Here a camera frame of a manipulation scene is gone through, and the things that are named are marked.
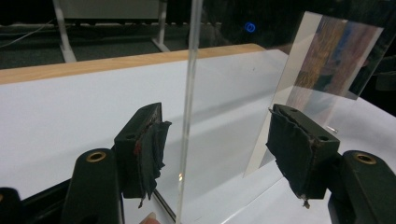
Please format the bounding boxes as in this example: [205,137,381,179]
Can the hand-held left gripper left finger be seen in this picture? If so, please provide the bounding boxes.
[113,102,173,209]

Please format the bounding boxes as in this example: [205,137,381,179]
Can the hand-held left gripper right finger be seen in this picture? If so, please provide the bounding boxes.
[265,104,341,210]

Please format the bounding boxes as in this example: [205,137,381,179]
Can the clear acrylic frame panel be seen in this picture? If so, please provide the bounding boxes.
[242,10,396,179]
[175,0,205,224]

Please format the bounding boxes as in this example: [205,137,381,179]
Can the white table sheet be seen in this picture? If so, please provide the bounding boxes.
[0,49,396,224]

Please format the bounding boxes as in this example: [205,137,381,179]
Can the white metal desk frame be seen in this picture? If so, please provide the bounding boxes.
[51,0,172,63]

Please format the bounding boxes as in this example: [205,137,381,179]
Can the blue ring light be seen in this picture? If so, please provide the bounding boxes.
[244,21,257,35]

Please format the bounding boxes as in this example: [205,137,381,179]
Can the white floor cable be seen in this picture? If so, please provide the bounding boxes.
[0,18,54,49]

